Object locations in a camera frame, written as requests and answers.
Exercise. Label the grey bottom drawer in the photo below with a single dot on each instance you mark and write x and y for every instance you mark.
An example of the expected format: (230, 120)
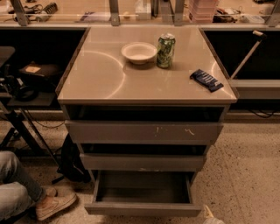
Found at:
(143, 193)

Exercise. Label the grey middle drawer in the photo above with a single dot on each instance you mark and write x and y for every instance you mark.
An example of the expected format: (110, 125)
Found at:
(143, 157)

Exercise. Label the person leg in jeans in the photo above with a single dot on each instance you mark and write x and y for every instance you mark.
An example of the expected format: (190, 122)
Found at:
(18, 190)

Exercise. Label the black hairbrush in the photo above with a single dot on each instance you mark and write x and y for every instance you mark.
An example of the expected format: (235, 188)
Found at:
(47, 12)

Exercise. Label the black headphones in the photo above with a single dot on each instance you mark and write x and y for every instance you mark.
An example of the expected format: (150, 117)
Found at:
(23, 93)

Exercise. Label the dark blue snack packet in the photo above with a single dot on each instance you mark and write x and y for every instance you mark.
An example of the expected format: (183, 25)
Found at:
(206, 80)

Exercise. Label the grey drawer cabinet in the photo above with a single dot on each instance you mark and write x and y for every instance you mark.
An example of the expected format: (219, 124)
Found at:
(101, 77)

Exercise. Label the green soda can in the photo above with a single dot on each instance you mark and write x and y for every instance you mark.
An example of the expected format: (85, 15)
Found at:
(165, 50)

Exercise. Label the black backpack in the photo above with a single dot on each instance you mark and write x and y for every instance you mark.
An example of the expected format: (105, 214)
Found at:
(70, 162)

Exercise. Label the tan shoe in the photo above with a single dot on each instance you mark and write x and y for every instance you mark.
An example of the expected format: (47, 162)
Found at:
(51, 191)
(49, 206)

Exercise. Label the black bag with label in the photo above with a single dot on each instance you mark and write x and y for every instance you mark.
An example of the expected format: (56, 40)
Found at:
(44, 77)

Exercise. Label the grey drawer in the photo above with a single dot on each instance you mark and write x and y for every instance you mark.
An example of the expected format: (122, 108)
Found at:
(143, 193)
(143, 157)
(147, 125)

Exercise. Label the white bowl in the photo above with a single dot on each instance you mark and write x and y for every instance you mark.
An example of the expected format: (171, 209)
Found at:
(139, 52)

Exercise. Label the white stick with cork tip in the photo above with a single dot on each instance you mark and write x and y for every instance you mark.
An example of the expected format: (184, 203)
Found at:
(260, 37)

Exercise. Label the pink stacked trays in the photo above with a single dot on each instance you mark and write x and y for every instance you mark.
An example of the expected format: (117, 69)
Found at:
(202, 11)

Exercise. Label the grey top drawer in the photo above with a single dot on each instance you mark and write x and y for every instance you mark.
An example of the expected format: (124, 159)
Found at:
(147, 125)

